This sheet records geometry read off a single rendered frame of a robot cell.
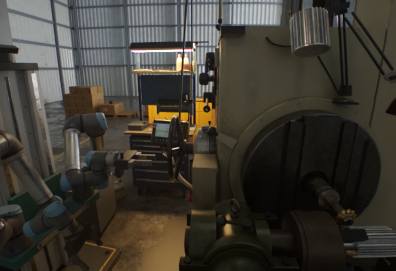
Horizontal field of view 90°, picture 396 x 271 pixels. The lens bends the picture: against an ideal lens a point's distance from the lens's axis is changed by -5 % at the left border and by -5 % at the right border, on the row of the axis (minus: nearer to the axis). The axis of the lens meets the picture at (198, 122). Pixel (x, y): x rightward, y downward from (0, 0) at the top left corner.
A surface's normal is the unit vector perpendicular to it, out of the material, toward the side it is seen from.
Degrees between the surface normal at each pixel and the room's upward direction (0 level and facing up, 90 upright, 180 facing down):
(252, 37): 90
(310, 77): 90
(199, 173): 90
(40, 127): 90
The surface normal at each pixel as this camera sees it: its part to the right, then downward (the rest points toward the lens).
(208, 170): -0.05, 0.24
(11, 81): 0.98, 0.05
